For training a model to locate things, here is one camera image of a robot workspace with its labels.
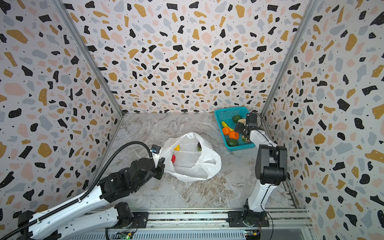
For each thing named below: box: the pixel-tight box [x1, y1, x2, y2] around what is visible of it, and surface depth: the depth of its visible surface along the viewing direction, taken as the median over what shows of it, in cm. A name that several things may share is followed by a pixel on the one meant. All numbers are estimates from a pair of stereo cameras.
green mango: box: [226, 138, 240, 147], surface depth 102 cm
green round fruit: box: [232, 114, 242, 123], surface depth 118 cm
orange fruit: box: [228, 130, 239, 140], surface depth 105 cm
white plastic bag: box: [160, 132, 222, 182], surface depth 80 cm
